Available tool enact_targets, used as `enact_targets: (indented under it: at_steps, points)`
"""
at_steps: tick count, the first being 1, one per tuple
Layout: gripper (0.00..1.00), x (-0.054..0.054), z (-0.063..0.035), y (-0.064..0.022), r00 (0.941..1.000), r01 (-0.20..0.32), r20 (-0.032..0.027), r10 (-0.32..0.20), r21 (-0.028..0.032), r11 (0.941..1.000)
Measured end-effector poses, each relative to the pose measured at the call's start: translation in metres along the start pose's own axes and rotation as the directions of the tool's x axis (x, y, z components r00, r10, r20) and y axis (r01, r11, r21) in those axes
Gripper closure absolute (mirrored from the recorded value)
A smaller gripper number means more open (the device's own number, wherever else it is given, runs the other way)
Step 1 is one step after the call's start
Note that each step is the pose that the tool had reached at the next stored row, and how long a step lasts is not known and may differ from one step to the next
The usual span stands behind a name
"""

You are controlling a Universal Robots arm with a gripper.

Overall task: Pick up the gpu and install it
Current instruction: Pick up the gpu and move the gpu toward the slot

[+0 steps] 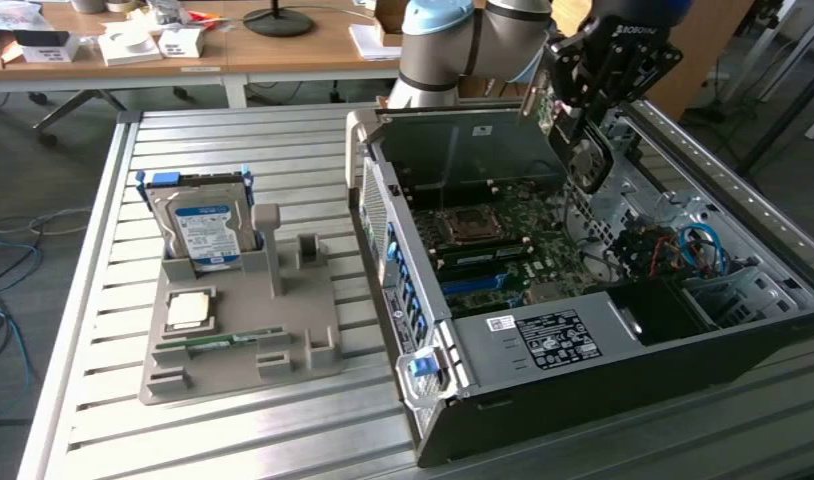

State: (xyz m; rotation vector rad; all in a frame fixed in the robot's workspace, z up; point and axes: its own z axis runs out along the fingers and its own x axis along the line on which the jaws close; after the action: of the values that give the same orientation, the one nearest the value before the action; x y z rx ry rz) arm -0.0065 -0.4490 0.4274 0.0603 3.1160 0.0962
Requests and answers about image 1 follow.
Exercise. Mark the green motherboard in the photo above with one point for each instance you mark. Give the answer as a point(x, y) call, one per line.
point(547, 235)

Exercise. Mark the dark metal post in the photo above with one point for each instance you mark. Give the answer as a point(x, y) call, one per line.
point(790, 107)

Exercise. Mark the gray desk leg with caster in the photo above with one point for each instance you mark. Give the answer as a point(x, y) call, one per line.
point(80, 102)

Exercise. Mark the clear plastic bag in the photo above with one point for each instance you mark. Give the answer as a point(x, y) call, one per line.
point(14, 15)

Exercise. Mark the red orange packet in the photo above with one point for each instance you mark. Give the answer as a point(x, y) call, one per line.
point(210, 20)

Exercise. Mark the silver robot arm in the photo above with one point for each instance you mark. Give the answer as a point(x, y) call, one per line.
point(441, 55)

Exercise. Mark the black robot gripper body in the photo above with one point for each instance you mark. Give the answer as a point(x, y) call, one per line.
point(637, 30)

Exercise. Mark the white box with round roll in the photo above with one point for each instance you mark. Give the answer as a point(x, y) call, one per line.
point(130, 55)

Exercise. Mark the gray cup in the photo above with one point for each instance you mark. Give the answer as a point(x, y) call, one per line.
point(88, 5)

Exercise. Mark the silver CPU chip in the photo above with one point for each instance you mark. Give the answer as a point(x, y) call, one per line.
point(188, 310)

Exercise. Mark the blue slot retention clip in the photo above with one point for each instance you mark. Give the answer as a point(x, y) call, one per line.
point(390, 230)
point(396, 251)
point(403, 272)
point(415, 314)
point(409, 293)

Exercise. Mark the white paper booklet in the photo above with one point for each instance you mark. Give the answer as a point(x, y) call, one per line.
point(374, 45)

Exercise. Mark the perforated metal drive cage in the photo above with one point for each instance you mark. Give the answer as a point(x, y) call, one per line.
point(614, 215)

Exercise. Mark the wooden cabinet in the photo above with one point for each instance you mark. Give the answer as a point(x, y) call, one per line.
point(710, 20)

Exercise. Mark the blue case release latch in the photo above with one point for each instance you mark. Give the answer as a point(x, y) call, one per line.
point(422, 367)

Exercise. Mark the installed green RAM stick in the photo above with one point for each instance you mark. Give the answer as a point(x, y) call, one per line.
point(481, 255)

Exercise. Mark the black graphics card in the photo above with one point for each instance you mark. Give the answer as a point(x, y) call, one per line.
point(590, 160)

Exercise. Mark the black open PC case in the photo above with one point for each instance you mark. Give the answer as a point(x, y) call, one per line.
point(581, 400)

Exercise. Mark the hard disk in blue carrier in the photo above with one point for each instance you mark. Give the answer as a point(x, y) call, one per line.
point(207, 225)

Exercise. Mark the loose green RAM stick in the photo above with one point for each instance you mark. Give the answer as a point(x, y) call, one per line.
point(223, 340)

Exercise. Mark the blue expansion slot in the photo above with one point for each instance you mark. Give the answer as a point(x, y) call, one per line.
point(474, 287)

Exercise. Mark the black round lamp base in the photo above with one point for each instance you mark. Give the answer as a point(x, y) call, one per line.
point(276, 25)

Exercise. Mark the gray parts rack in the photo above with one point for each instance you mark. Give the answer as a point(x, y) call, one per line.
point(247, 310)

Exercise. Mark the gray power supply unit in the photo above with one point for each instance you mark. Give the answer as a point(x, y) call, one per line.
point(487, 350)

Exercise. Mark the wooden desk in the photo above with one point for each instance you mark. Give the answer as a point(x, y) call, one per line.
point(80, 70)

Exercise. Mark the gray metal disk bay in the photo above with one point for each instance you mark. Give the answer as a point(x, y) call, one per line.
point(747, 295)

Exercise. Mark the white labelled box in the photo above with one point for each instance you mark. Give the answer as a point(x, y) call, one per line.
point(180, 45)

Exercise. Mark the tape roll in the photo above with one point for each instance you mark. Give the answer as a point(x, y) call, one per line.
point(122, 5)

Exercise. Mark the brown cardboard box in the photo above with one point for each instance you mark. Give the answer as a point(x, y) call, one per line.
point(388, 15)

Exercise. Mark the white box with black top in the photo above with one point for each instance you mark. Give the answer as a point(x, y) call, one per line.
point(47, 52)

